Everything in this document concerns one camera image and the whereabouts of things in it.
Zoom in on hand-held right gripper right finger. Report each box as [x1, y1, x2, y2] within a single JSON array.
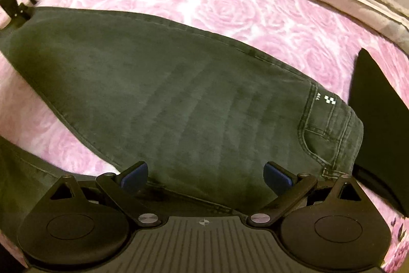
[[248, 161, 365, 227]]

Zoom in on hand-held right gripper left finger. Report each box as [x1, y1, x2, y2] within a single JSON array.
[[49, 160, 161, 228]]

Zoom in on dark grey jeans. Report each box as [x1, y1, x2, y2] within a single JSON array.
[[0, 6, 365, 245]]

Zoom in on black folded garment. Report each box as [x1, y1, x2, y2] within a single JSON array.
[[348, 47, 409, 219]]

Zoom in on pink rose blanket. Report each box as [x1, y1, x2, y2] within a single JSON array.
[[0, 0, 409, 273]]

